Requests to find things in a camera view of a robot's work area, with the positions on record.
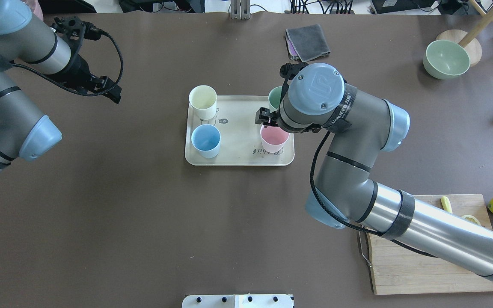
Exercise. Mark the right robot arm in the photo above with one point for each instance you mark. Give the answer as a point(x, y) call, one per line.
point(392, 140)

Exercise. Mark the wooden cutting board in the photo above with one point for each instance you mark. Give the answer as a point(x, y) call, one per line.
point(395, 270)

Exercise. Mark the green plastic cup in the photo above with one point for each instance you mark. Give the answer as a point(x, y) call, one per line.
point(274, 98)

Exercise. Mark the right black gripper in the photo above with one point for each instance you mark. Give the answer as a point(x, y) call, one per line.
point(265, 116)

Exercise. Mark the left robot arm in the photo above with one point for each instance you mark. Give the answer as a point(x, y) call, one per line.
point(53, 53)

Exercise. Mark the cream serving tray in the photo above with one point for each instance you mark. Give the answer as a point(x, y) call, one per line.
point(240, 137)

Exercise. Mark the grey folded cloth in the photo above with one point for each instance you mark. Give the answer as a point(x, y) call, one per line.
point(306, 43)

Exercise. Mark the pink bowl with ice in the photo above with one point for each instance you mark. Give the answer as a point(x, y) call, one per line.
point(35, 8)

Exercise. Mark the pink plastic cup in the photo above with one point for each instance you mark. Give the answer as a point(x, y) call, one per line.
point(273, 138)

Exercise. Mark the wooden cup tree stand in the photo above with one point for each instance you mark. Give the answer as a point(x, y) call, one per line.
point(468, 40)

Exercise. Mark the blue plastic cup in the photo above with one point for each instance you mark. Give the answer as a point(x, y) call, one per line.
point(206, 139)

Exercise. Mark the yellow plastic knife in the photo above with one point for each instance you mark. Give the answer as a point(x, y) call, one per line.
point(446, 204)

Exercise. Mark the green plastic bowl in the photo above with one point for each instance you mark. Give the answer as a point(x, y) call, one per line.
point(444, 59)

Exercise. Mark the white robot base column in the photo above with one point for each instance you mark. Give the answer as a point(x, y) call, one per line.
point(239, 301)

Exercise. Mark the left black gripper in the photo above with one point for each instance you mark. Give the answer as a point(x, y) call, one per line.
point(78, 69)

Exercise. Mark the cream plastic cup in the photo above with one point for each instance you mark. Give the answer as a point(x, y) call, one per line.
point(203, 100)

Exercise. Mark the lemon half slice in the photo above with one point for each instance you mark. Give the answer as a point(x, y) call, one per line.
point(472, 219)

